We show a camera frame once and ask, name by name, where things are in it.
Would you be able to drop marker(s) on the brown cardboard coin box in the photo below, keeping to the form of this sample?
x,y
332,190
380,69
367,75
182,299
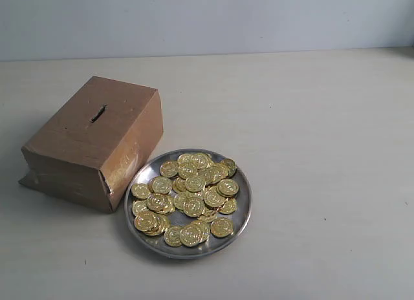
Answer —
x,y
91,148

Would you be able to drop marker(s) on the gold coin left edge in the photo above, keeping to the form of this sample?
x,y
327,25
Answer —
x,y
140,191

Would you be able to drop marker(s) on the gold coin left stack top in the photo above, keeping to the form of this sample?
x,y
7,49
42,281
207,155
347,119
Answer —
x,y
146,221

